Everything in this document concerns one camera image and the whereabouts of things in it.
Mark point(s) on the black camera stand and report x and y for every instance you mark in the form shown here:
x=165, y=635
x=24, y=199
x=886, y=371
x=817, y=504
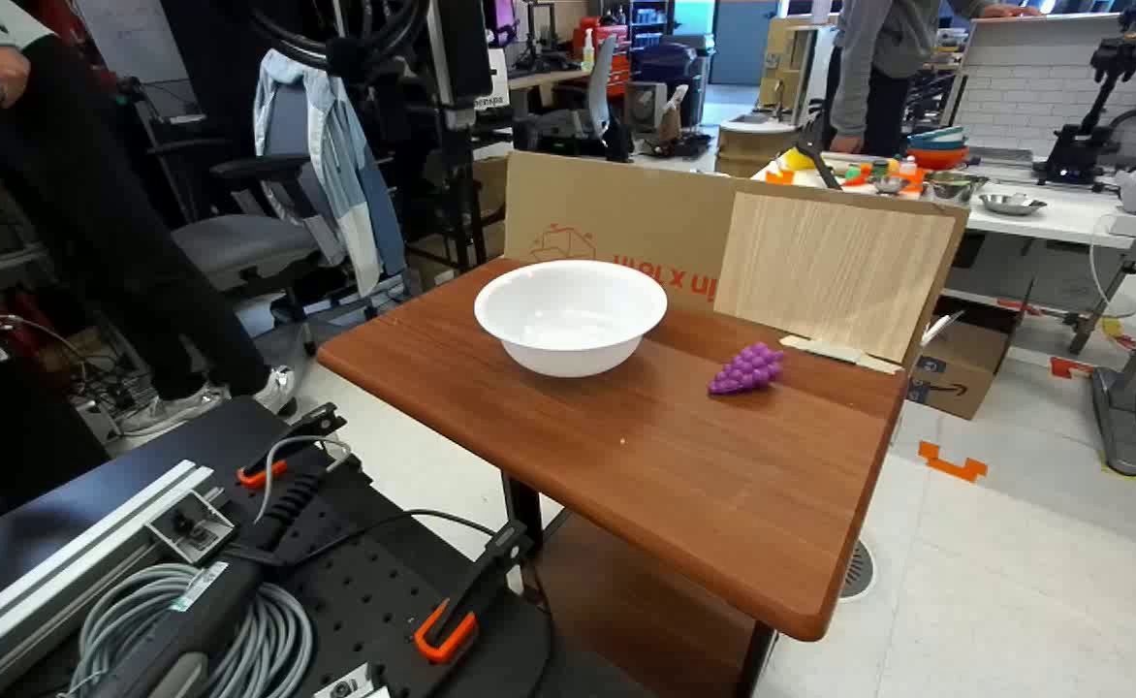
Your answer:
x=1093, y=131

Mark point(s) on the hanging light blue jacket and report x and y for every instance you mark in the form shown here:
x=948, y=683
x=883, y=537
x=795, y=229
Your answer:
x=339, y=158

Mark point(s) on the brown printed cardboard panel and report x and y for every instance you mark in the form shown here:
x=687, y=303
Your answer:
x=607, y=213

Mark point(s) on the orange toy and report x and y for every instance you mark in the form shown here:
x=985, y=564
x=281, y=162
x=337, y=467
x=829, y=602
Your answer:
x=913, y=177

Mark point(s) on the black table leg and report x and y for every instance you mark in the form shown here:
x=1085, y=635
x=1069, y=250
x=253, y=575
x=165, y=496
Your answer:
x=521, y=509

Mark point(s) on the white work table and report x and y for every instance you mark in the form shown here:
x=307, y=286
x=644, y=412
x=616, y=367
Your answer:
x=1063, y=220

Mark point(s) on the purple toy grape bunch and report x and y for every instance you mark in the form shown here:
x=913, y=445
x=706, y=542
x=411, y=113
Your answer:
x=745, y=371

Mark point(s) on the yellow toy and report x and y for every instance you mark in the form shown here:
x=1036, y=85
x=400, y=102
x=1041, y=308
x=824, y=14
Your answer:
x=794, y=169

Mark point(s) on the light wooden board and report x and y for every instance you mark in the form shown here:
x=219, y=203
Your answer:
x=838, y=266

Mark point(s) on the white plastic bowl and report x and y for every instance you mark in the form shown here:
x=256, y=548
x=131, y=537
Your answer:
x=572, y=314

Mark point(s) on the silver aluminium rail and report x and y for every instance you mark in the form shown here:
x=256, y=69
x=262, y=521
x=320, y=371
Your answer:
x=63, y=557

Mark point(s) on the small metal bowl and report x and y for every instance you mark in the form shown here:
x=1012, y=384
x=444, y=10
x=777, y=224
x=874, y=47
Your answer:
x=1009, y=203

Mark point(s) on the black clamp with orange trigger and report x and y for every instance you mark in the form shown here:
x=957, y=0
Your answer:
x=269, y=496

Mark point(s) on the small brown cardboard box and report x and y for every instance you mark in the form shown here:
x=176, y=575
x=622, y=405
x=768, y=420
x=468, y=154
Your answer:
x=961, y=367

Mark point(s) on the grey metal stand leg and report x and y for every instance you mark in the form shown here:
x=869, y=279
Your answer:
x=1129, y=393

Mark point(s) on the person in grey top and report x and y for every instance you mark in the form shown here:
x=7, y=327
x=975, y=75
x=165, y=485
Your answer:
x=883, y=60

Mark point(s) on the grey office chair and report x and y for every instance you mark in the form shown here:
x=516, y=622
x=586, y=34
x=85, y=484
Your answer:
x=243, y=237

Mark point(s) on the person in black trousers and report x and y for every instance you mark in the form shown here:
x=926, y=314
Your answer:
x=74, y=197

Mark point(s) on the black clamp with orange grip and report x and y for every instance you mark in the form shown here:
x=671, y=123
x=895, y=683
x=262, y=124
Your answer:
x=455, y=622

